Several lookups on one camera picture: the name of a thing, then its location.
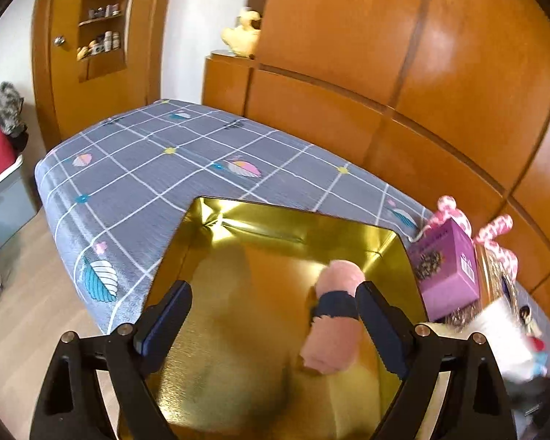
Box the purple cardboard box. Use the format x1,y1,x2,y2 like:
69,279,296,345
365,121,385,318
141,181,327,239
407,219,480,322

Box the camouflage garment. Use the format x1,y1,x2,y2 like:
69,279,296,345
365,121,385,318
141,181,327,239
0,81,26,138

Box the pink socks navy band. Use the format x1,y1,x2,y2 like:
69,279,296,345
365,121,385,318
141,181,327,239
300,260,364,374

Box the wooden wall cabinet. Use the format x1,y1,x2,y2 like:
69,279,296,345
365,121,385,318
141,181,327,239
202,0,550,316

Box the blue plush elephant doll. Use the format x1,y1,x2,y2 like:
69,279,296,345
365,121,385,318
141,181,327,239
527,336,547,377

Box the yellow plush duck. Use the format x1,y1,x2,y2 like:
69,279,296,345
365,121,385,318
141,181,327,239
220,10,261,58

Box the gold metal tray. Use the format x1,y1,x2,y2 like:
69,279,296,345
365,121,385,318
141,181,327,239
148,197,426,439

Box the wooden door with shelves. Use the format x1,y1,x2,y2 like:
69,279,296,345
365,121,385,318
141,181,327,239
32,0,169,148

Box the grey storage bin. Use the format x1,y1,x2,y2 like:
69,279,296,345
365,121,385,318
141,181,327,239
0,155,37,248

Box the white knit gloves blue band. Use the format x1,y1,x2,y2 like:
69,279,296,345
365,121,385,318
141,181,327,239
427,298,536,381

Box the grey checked bed sheet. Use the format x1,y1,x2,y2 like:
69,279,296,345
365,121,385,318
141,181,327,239
34,99,430,332

